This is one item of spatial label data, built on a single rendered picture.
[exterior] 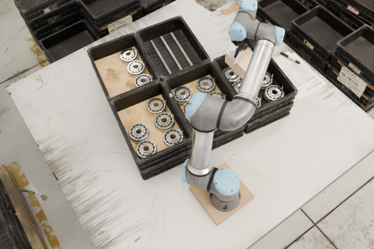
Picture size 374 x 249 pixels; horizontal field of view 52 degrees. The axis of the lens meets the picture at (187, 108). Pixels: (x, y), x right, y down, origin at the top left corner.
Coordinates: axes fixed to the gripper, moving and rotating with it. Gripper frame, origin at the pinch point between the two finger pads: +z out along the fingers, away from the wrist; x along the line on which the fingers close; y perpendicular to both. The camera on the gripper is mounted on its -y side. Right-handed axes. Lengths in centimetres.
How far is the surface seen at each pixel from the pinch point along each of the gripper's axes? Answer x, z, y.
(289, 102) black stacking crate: -14.8, 25.4, -21.8
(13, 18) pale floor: 77, 108, 239
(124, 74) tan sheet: 46, 26, 49
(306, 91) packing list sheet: -37, 40, -17
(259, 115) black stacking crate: 3.0, 25.2, -18.6
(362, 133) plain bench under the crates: -41, 40, -54
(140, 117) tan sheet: 54, 27, 18
